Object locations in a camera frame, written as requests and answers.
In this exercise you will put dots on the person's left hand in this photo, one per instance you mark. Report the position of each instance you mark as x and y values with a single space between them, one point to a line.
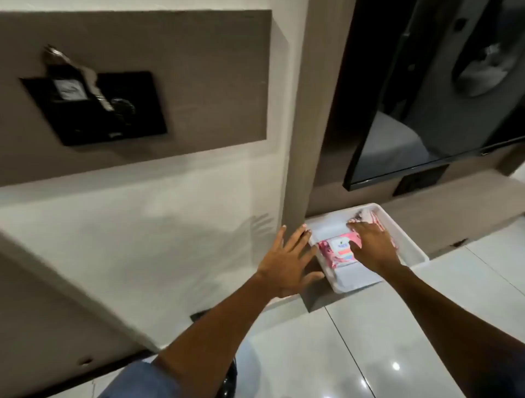
283 270

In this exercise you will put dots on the person's right hand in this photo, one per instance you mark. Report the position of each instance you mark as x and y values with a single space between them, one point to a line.
375 248

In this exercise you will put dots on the person's left thumb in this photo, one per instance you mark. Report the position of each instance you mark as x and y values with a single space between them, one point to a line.
313 280

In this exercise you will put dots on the person's left middle finger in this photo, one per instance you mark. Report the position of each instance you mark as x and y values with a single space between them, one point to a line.
304 247

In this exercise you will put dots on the person's right fingers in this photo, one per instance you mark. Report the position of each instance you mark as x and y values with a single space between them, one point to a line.
360 226

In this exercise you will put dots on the person's left little finger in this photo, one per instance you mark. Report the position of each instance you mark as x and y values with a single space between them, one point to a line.
279 244

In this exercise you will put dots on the person's left forearm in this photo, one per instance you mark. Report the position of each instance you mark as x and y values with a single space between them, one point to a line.
221 328

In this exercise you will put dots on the person's right forearm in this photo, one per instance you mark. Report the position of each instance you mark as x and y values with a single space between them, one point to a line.
451 328

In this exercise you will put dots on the pink packet with colourful label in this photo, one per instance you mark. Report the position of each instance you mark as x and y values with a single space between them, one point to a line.
338 251

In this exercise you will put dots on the white plastic tray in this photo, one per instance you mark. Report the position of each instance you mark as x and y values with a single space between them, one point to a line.
357 279

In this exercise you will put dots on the black round object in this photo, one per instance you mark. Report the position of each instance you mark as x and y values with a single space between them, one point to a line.
229 381

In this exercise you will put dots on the black flat screen television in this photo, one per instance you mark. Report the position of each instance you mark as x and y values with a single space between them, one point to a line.
430 82

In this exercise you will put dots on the blue sleeve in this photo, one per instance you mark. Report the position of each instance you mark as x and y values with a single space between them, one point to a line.
139 383

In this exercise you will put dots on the white card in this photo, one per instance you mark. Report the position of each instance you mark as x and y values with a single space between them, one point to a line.
69 89

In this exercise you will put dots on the black wall socket plate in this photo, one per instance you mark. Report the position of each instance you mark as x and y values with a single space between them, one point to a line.
420 180

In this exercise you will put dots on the black wall key holder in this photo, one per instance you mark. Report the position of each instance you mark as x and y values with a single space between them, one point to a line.
123 110

